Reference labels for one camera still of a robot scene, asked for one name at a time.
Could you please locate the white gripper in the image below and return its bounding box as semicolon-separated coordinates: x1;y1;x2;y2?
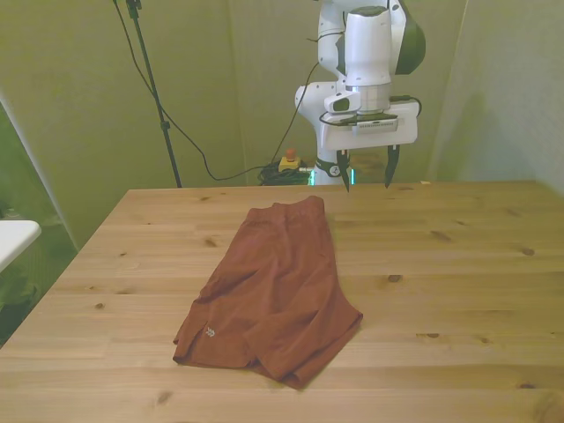
319;100;419;194

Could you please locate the rust red shirt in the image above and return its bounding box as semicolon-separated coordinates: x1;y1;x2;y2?
171;197;365;391

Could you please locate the yellow emergency stop button box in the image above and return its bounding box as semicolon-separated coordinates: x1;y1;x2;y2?
278;148;301;174

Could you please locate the black tripod pole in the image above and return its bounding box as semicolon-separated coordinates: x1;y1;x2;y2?
125;0;183;189

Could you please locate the white side table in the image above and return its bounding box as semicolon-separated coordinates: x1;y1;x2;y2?
0;219;43;274

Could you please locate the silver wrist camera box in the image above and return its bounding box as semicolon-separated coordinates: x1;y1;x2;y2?
328;112;403;136

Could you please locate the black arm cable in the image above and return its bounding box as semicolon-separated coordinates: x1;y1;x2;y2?
275;34;422;171

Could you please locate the dark floor cable bundle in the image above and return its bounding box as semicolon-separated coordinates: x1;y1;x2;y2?
256;161;312;187

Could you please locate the black tripod cable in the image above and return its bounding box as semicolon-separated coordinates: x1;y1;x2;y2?
112;0;268;182

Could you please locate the white slanted frame bar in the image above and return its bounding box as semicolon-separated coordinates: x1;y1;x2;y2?
0;85;80;255

